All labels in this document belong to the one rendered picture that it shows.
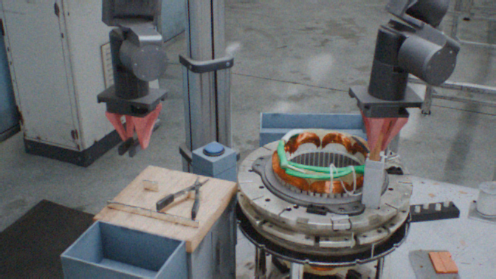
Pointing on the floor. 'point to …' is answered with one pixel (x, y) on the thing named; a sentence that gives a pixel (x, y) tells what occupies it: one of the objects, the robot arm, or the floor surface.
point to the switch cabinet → (60, 77)
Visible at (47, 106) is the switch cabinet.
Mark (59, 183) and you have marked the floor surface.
